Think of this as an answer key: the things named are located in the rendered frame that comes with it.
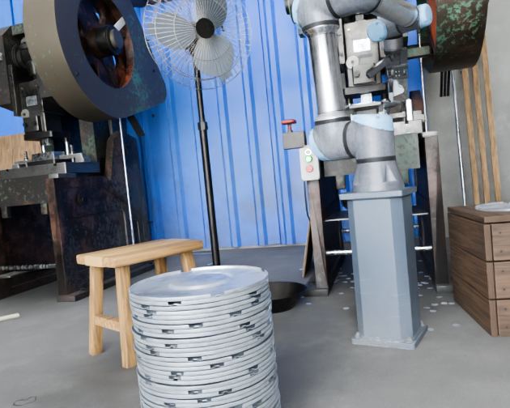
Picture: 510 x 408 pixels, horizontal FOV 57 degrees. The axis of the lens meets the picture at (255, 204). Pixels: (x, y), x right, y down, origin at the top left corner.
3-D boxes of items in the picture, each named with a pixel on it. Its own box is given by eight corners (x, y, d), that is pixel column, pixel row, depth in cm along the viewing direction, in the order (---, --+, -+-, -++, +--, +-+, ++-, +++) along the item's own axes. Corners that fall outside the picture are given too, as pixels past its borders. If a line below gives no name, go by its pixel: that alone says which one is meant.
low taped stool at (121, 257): (125, 371, 139) (113, 257, 137) (87, 355, 155) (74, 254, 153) (213, 335, 164) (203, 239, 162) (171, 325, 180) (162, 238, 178)
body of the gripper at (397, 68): (408, 79, 187) (407, 48, 182) (386, 82, 189) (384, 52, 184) (406, 74, 194) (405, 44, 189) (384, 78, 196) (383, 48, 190)
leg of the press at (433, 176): (466, 292, 185) (449, 59, 180) (435, 293, 188) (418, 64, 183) (439, 252, 273) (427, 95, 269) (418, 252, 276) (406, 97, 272)
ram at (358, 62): (382, 80, 205) (376, 11, 204) (346, 86, 209) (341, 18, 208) (382, 87, 222) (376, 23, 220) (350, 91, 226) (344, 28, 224)
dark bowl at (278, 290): (302, 318, 172) (300, 299, 172) (224, 319, 180) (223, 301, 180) (314, 296, 201) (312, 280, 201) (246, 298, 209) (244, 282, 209)
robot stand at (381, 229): (414, 350, 133) (401, 190, 130) (350, 343, 142) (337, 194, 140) (428, 329, 148) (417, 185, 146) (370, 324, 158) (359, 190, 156)
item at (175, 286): (290, 283, 91) (290, 279, 91) (137, 311, 81) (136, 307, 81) (243, 263, 118) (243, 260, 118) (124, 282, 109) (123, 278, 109)
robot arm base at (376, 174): (397, 190, 133) (394, 155, 132) (346, 193, 141) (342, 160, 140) (410, 186, 146) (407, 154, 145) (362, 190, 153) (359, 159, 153)
